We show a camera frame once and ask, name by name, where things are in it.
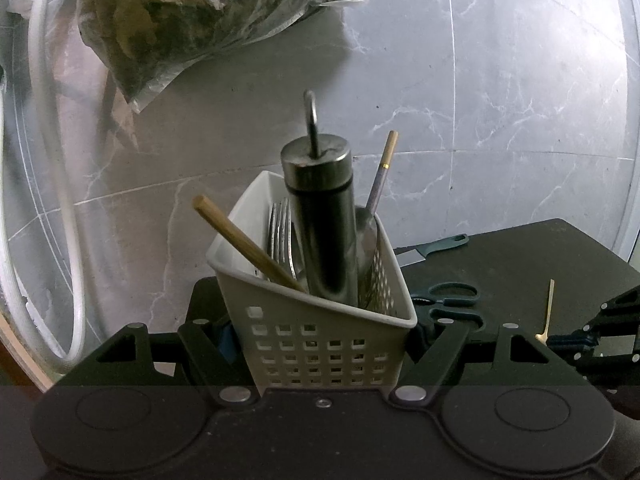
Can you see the clear bag of greens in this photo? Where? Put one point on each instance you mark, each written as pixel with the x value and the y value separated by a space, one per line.
pixel 200 20

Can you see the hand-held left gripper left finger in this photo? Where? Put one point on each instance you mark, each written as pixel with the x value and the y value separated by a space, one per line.
pixel 229 344

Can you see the white perforated plastic basket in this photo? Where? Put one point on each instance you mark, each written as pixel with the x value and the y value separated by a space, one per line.
pixel 325 340

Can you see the plain wooden chopstick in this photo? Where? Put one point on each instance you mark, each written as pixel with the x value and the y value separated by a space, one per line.
pixel 240 240

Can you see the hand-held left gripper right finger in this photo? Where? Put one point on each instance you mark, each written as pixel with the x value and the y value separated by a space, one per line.
pixel 445 347

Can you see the metal fork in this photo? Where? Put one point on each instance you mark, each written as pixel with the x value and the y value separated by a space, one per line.
pixel 289 235

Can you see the black mat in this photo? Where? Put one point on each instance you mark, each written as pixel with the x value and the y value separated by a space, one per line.
pixel 520 270

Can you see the metal cylinder with hook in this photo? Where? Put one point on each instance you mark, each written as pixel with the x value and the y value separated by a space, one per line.
pixel 320 230

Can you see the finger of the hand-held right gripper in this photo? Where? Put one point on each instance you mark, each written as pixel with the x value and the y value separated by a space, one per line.
pixel 615 367
pixel 567 343

